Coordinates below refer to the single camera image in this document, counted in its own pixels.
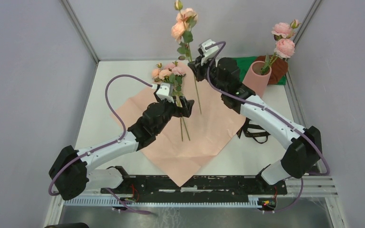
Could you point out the pink cylindrical vase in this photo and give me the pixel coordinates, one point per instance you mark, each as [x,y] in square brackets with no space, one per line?
[255,80]

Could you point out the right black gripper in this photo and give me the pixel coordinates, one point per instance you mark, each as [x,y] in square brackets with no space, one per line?
[198,68]

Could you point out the pink flower stem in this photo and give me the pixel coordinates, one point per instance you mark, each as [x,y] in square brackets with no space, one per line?
[284,45]
[176,79]

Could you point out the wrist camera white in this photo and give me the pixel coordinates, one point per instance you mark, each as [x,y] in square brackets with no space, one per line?
[207,50]
[163,91]

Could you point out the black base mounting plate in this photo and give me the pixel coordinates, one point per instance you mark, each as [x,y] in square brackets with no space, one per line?
[197,198]

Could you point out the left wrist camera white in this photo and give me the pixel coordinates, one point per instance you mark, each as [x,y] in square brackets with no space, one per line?
[163,91]

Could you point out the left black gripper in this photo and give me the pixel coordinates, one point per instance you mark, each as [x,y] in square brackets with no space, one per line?
[185,110]

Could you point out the blue slotted cable duct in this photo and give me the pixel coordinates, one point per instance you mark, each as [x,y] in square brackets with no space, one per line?
[112,202]

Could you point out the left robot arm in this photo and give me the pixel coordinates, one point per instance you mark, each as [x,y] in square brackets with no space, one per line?
[70,172]

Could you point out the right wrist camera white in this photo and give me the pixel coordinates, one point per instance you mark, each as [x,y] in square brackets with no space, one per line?
[207,50]

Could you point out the brown cloth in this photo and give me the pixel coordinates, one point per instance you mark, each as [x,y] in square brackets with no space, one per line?
[278,70]

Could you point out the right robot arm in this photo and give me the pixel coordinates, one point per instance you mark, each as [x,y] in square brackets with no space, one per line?
[303,145]

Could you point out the peach flower stem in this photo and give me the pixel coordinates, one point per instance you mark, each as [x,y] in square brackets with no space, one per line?
[159,73]
[181,31]

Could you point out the pink flower bouquet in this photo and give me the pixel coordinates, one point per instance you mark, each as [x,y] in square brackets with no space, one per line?
[180,150]

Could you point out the green cloth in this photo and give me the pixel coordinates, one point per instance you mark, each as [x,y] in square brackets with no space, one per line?
[243,64]

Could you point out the black ribbon gold lettering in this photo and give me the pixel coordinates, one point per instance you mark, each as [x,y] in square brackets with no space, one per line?
[254,131]

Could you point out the aluminium rail frame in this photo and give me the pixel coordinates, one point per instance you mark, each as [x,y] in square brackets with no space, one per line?
[311,185]

